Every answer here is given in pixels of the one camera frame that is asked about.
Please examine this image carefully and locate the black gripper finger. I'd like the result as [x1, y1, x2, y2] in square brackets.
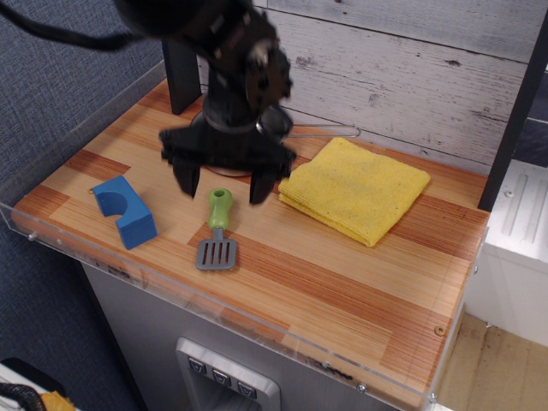
[172, 156, 201, 197]
[249, 170, 277, 205]

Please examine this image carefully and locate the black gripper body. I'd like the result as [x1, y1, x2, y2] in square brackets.
[159, 121, 296, 176]

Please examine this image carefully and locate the green handled grey spatula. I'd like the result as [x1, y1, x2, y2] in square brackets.
[195, 188, 237, 271]

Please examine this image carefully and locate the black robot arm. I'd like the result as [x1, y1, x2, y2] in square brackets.
[115, 1, 296, 205]

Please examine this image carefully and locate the yellow object at corner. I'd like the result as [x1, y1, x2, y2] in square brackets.
[40, 391, 77, 411]

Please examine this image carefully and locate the blue wooden arch block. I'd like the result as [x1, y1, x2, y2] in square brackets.
[92, 176, 158, 250]

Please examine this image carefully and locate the folded yellow cloth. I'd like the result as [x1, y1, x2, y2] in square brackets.
[278, 138, 431, 247]

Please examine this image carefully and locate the clear acrylic table guard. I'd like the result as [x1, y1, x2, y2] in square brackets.
[6, 63, 487, 410]

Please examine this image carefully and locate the grey toy fridge cabinet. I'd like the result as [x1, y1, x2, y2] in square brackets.
[84, 265, 391, 410]

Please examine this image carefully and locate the silver ice dispenser panel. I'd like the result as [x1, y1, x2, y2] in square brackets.
[176, 337, 282, 411]

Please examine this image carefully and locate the white toy sink unit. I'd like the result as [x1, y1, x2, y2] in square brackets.
[464, 160, 547, 346]

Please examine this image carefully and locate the steel pan with wire handle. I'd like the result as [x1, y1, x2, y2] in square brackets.
[189, 106, 360, 180]

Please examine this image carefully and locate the black left upright post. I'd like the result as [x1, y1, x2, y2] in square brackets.
[162, 40, 202, 115]

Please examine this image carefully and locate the black upright post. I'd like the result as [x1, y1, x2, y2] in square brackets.
[478, 14, 547, 211]
[162, 40, 202, 115]

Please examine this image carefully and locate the black right upright post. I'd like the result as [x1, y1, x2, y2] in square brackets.
[478, 14, 547, 211]

